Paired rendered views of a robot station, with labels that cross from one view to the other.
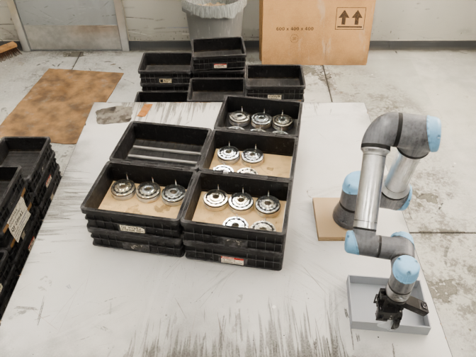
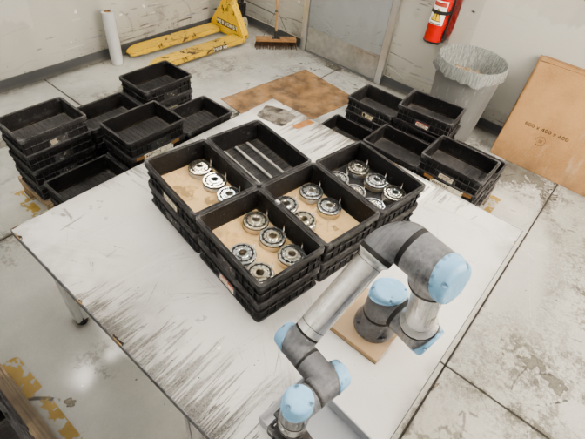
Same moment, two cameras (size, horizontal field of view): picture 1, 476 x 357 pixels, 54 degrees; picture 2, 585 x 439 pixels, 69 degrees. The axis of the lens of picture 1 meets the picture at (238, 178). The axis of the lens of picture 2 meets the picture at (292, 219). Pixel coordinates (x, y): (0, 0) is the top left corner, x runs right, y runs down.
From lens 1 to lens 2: 0.86 m
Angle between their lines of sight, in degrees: 25
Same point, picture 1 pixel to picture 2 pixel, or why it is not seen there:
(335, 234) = (340, 329)
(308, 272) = not seen: hidden behind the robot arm
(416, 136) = (418, 267)
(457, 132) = not seen: outside the picture
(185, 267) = (192, 263)
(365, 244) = (291, 346)
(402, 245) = (323, 377)
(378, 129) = (383, 233)
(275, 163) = (346, 226)
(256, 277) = (233, 312)
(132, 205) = (193, 185)
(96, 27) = (362, 50)
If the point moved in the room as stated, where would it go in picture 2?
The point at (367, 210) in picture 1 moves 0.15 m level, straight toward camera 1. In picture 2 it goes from (316, 313) to (263, 336)
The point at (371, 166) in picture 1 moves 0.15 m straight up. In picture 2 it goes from (351, 269) to (364, 228)
